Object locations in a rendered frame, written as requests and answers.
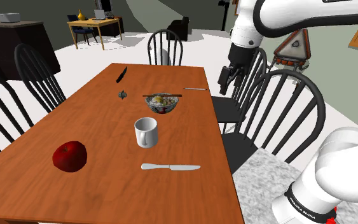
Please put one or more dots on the patterned bowl with food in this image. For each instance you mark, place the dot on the patterned bowl with food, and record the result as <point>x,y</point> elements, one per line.
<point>161,105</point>

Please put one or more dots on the white mug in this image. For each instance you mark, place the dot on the white mug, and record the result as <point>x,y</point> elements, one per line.
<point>147,136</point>

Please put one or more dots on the thin silver utensil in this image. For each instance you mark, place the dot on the thin silver utensil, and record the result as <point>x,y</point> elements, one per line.
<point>194,89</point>

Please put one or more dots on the black knife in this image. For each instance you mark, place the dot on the black knife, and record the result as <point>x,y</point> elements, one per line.
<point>121,75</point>

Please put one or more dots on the yellow wooden desk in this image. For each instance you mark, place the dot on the yellow wooden desk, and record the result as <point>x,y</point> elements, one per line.
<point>92,22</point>

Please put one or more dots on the dark cabinet with white bowl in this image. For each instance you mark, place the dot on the dark cabinet with white bowl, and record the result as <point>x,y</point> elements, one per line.
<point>14,46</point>

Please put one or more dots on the black armchair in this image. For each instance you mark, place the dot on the black armchair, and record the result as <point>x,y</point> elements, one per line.
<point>178,28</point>

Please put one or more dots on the red apple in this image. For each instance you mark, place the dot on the red apple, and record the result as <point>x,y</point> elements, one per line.
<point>70,156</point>

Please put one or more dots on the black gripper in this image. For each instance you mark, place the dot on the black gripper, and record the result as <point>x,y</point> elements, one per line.
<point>241,57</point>

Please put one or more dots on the brown chopsticks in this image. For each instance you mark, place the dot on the brown chopsticks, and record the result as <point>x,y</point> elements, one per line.
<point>166,95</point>

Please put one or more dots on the silver table knife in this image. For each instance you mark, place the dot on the silver table knife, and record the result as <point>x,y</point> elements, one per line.
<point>172,167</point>

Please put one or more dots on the dark blue chair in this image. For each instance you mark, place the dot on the dark blue chair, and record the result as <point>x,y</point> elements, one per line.
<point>81,30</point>

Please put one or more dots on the brown wooden dining table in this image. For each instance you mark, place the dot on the brown wooden dining table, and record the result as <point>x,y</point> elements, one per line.
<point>104,192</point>

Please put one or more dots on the grey marbled robot stand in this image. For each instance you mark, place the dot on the grey marbled robot stand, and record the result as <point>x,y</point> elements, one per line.
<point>259,186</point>

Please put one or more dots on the small grey round object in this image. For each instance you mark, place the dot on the small grey round object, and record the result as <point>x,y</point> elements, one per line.
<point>122,95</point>

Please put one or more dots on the orange triangular stand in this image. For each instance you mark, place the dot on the orange triangular stand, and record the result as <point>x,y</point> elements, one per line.
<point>293,46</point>

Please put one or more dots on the black floor lamp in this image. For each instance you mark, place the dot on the black floor lamp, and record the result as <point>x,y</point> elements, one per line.
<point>223,12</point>

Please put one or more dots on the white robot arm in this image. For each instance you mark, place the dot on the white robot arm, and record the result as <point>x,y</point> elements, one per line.
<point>336,167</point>

